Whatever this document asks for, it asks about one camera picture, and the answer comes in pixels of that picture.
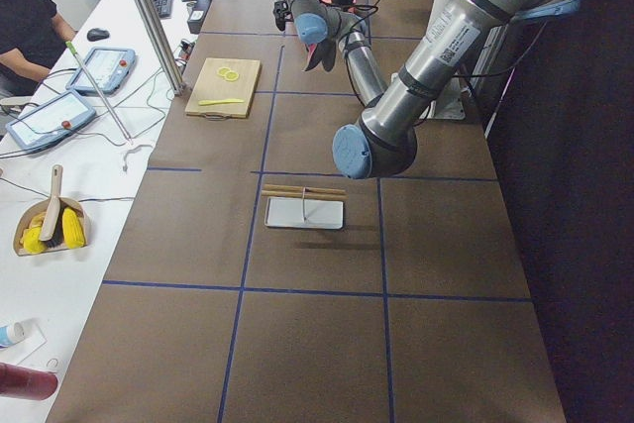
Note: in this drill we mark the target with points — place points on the dark red bottle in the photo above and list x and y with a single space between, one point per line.
24 383

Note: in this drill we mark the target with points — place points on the white tray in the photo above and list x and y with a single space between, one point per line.
298 213

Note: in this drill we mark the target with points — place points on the black computer mouse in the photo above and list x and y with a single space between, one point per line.
97 34

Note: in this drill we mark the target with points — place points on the metal rod with green tip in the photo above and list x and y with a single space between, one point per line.
83 67

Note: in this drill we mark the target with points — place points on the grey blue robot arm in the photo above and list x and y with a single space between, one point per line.
382 142

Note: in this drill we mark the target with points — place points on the pink grey cleaning cloth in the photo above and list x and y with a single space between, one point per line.
323 53

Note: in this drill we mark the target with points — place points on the bamboo cutting board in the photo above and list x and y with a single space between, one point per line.
210 85

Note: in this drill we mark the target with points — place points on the lemon slice near board edge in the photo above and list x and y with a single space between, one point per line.
223 71

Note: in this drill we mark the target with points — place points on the yellow plastic knife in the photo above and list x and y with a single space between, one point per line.
220 101

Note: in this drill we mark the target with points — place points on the person in black shirt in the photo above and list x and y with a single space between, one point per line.
33 37

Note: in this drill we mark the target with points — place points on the aluminium frame post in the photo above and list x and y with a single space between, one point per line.
160 44

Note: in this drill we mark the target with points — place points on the near blue teach pendant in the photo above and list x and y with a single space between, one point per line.
52 122

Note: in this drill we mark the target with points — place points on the white blue small bottle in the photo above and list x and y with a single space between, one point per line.
11 334

